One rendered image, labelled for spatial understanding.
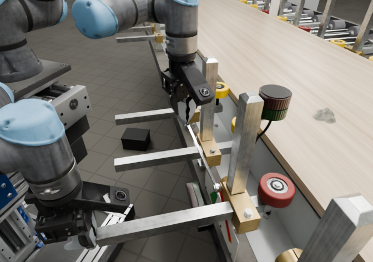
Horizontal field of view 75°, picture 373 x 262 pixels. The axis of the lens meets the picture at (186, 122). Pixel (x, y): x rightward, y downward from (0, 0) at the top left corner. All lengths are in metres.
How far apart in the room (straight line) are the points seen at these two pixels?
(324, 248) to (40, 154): 0.38
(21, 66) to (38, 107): 0.48
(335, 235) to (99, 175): 1.74
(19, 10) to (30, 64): 0.14
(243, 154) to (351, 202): 0.27
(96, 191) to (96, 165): 1.51
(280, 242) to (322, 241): 0.53
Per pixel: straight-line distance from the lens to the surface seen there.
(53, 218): 0.52
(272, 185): 0.62
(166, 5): 0.57
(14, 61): 0.86
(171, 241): 1.54
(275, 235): 0.89
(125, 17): 0.54
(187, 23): 0.56
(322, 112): 0.90
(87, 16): 0.51
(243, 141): 0.51
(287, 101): 0.48
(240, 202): 0.62
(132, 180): 1.83
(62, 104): 0.79
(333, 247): 0.34
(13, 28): 0.86
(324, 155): 0.76
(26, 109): 0.39
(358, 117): 0.98
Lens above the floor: 1.36
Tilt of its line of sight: 36 degrees down
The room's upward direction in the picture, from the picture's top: straight up
